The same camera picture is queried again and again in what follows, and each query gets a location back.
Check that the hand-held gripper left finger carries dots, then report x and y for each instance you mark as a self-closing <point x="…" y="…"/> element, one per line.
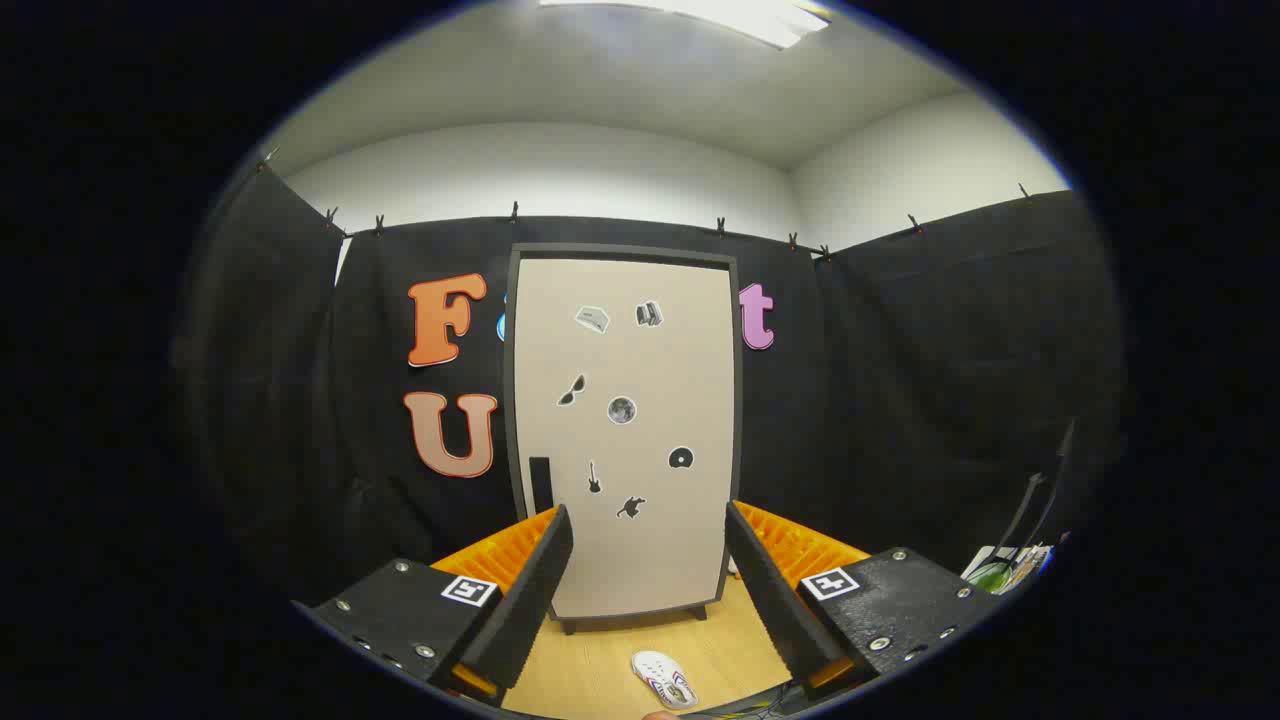
<point x="530" y="600"/>

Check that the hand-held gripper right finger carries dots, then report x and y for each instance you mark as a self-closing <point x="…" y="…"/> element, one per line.
<point x="765" y="600"/>

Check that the white striped shoe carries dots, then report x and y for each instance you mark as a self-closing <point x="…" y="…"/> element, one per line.
<point x="660" y="678"/>

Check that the grey shoe cabinet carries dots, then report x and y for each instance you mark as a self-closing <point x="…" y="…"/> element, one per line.
<point x="510" y="400"/>

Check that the green and white packet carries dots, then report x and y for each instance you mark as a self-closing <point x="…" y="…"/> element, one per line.
<point x="1000" y="572"/>

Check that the black backdrop cloth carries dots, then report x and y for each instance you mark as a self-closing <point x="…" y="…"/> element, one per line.
<point x="880" y="380"/>

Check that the black stand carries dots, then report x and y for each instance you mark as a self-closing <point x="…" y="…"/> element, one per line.
<point x="1030" y="500"/>

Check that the row of black cloth clips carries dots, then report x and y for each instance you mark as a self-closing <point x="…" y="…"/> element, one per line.
<point x="514" y="212"/>

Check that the ceiling light panel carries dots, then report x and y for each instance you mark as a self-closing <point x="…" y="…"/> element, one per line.
<point x="740" y="15"/>

